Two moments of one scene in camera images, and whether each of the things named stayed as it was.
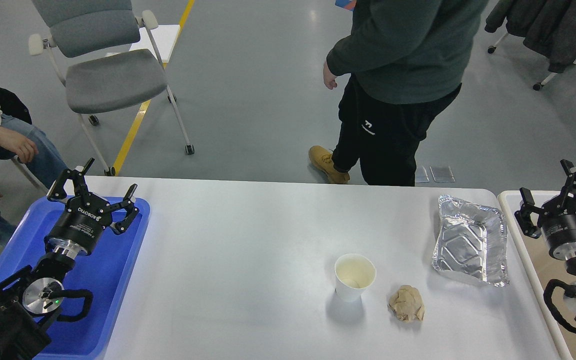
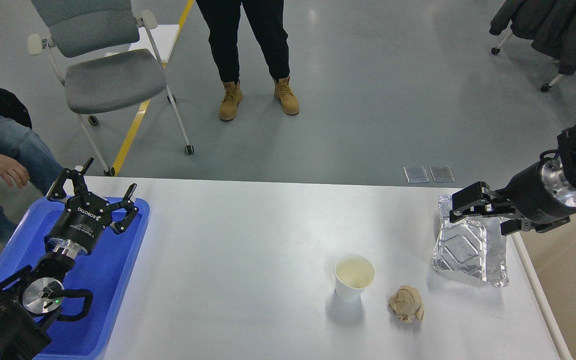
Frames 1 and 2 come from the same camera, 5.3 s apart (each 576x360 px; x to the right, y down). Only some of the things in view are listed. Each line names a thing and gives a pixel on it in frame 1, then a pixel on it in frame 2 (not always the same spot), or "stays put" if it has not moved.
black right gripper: x=565 y=223 -> x=541 y=197
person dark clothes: x=400 y=63 -> x=221 y=18
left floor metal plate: x=421 y=175 stays put
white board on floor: x=164 y=36 stays put
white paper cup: x=353 y=273 stays put
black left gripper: x=78 y=229 stays put
